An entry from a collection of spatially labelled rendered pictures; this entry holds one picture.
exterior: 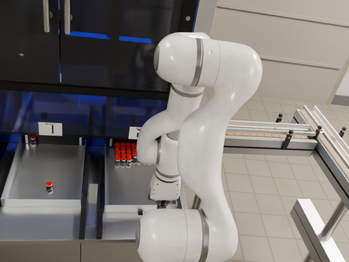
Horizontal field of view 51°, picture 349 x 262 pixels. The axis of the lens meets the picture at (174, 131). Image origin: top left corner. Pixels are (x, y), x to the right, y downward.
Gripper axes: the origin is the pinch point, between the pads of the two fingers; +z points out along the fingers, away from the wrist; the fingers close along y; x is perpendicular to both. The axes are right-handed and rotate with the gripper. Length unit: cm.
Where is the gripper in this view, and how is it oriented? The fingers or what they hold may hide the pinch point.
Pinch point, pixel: (161, 207)
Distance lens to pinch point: 133.0
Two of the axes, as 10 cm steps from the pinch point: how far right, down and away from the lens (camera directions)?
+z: -1.6, 8.2, 5.6
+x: 1.4, 5.8, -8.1
